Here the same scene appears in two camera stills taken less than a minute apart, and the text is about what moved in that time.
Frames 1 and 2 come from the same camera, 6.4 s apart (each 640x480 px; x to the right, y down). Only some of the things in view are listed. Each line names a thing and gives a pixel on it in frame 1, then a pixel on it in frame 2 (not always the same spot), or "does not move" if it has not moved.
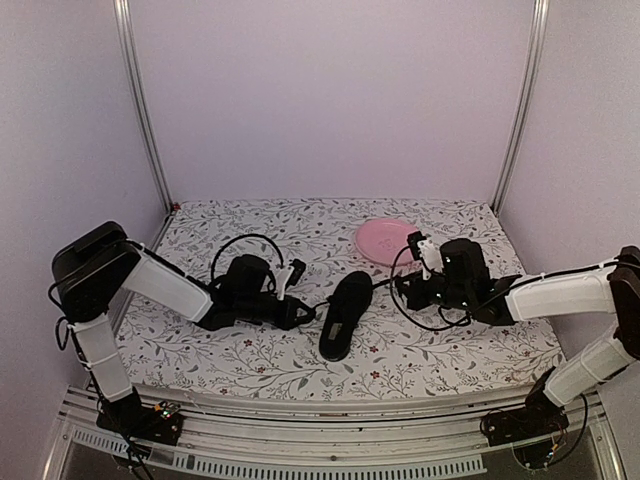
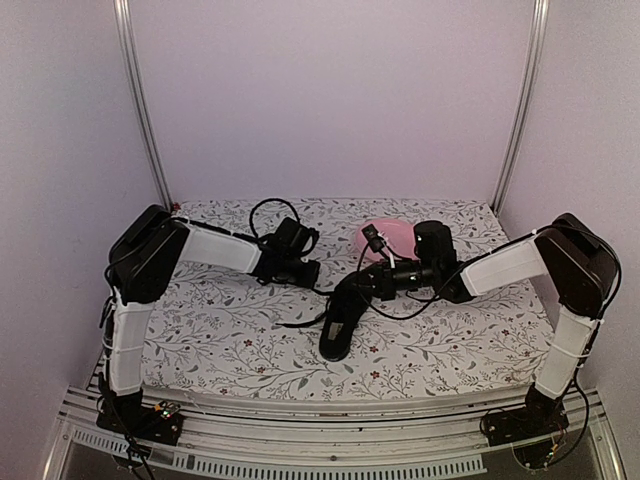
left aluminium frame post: x=123 y=15 does not move
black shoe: x=345 y=306 does not move
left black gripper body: x=275 y=318 -> x=299 y=278
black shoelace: x=373 y=287 -> x=313 y=321
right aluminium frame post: x=541 y=18 does not move
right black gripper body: x=423 y=299 -> x=388 y=286
